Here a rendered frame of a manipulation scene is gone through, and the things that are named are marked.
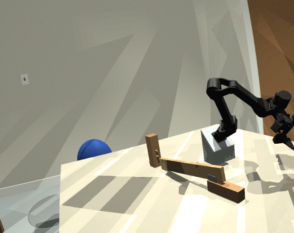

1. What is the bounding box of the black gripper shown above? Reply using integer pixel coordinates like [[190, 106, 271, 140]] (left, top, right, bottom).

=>
[[272, 111, 294, 150]]

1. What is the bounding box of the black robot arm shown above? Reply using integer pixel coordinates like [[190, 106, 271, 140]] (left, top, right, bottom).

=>
[[206, 78, 292, 143]]

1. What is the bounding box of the long brown wooden rail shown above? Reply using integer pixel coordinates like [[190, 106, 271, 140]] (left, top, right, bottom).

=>
[[160, 157, 226, 182]]

